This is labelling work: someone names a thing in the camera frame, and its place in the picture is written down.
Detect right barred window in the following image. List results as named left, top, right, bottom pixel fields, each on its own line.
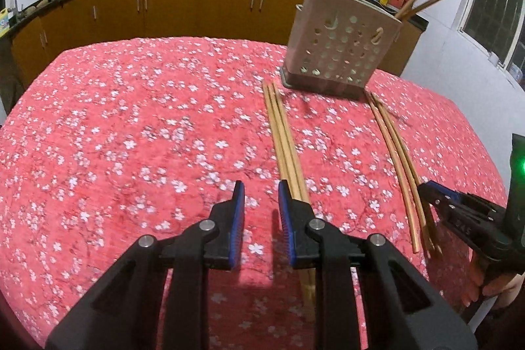
left=457, top=0, right=524, bottom=69

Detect wooden chopstick six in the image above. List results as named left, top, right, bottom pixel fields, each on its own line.
left=366, top=93, right=442, bottom=257

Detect beige perforated utensil holder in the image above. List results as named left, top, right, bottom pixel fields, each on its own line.
left=280, top=0, right=402, bottom=100

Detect yellow detergent bottle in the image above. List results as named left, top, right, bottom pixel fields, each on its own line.
left=0, top=8, right=10, bottom=36

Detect wooden chopstick eight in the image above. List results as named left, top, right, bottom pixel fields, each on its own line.
left=399, top=0, right=442, bottom=21

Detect wooden chopstick four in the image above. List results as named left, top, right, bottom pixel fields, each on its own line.
left=272, top=83, right=310, bottom=203

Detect red floral tablecloth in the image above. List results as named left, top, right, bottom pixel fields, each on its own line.
left=1, top=38, right=507, bottom=349

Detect wooden chopstick three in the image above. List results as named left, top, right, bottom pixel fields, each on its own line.
left=262, top=81, right=317, bottom=309

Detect lower wooden cabinets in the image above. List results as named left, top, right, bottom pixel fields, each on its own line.
left=10, top=0, right=430, bottom=89

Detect person's right hand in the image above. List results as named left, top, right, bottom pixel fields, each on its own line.
left=461, top=254, right=524, bottom=310

